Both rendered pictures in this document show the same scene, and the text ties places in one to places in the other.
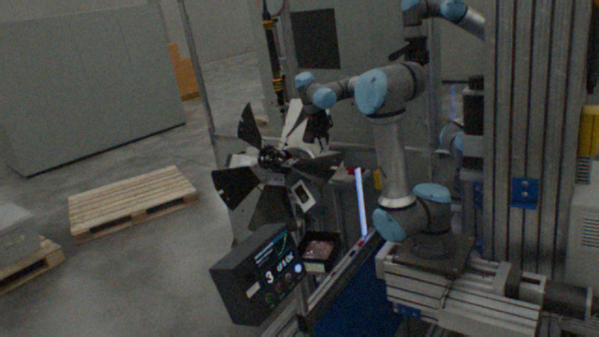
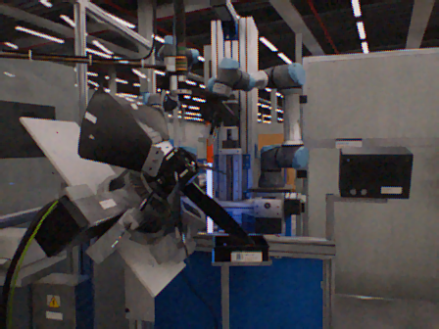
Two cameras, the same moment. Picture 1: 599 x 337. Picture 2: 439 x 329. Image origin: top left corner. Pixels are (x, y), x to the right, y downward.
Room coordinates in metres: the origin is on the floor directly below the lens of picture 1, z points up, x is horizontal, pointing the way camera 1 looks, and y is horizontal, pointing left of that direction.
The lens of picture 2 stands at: (2.23, 1.24, 1.26)
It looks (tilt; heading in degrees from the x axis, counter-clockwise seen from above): 3 degrees down; 248
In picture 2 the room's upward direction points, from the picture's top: 1 degrees counter-clockwise
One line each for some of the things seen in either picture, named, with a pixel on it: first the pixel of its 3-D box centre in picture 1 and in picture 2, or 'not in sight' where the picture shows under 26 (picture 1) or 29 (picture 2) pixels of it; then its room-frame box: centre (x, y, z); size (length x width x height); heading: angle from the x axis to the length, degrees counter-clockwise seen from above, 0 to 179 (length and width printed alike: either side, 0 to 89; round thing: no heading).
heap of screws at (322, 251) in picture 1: (317, 254); not in sight; (1.64, 0.00, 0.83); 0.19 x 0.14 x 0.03; 159
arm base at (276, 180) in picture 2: (433, 235); (270, 177); (1.26, -0.40, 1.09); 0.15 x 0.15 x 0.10
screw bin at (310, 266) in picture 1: (317, 251); (239, 249); (1.65, 0.00, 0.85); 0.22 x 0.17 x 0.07; 159
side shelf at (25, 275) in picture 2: (335, 177); (33, 260); (2.41, -0.17, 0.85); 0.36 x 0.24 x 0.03; 54
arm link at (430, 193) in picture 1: (430, 205); (271, 157); (1.26, -0.39, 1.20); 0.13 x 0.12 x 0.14; 115
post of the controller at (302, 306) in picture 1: (299, 288); (329, 216); (1.26, 0.08, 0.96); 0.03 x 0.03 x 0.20; 54
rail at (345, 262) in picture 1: (357, 255); (231, 242); (1.60, -0.17, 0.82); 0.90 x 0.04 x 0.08; 144
